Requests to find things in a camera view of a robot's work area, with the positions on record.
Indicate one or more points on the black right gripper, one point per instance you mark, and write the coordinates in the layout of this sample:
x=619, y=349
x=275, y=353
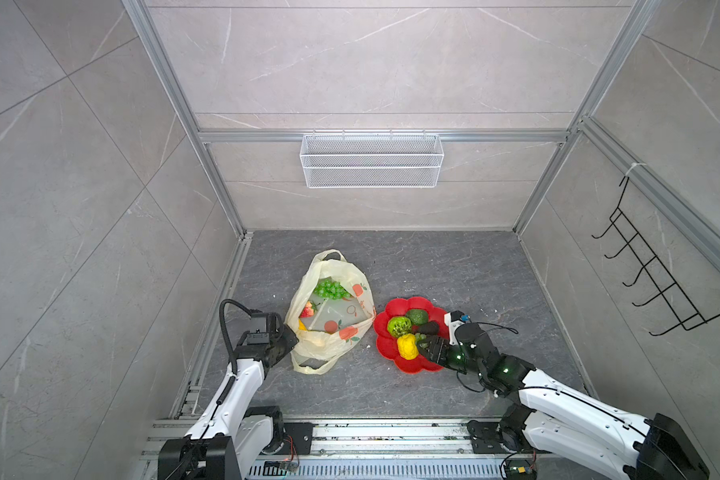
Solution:
x=437, y=350

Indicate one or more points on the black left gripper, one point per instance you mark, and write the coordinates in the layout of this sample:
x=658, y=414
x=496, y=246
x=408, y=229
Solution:
x=291, y=340

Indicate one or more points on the red fake apple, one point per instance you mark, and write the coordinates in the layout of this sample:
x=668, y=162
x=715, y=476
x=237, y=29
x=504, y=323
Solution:
x=309, y=310

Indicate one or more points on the yellow fake lemon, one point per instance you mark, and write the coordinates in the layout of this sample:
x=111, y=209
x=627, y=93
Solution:
x=407, y=346

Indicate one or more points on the green fake lime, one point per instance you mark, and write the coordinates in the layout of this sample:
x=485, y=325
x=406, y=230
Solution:
x=418, y=317

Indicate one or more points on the cream plastic shopping bag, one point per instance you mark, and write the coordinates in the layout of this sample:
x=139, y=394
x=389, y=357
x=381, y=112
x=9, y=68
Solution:
x=338, y=324

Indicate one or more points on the green spotted fake fruit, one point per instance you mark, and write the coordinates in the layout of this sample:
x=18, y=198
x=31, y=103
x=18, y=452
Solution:
x=399, y=326

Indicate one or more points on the red flower-shaped plastic bowl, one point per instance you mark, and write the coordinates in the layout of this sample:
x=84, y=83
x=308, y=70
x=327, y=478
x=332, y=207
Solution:
x=387, y=345

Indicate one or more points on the dark fake avocado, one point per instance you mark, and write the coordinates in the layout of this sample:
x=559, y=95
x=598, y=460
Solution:
x=431, y=328

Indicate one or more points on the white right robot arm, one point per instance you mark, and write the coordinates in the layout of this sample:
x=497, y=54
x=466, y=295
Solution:
x=549, y=416

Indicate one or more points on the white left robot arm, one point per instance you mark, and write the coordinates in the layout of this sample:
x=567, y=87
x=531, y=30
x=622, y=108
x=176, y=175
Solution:
x=230, y=435

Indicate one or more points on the green fake grapes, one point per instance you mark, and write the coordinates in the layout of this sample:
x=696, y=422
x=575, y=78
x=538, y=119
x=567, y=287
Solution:
x=330, y=289

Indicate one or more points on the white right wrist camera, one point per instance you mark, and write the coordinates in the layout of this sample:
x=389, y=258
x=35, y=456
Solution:
x=453, y=320

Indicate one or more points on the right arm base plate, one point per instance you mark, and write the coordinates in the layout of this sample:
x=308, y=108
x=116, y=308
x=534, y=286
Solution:
x=486, y=441

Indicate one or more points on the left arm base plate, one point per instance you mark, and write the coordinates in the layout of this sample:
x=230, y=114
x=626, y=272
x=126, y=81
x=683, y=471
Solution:
x=298, y=436

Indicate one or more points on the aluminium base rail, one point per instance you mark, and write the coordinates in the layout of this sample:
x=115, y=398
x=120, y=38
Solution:
x=429, y=448

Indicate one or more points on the white wire mesh basket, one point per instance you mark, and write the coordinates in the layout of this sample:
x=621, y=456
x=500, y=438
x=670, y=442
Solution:
x=371, y=160

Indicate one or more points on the black wire hook rack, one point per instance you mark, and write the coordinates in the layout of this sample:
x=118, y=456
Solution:
x=652, y=270

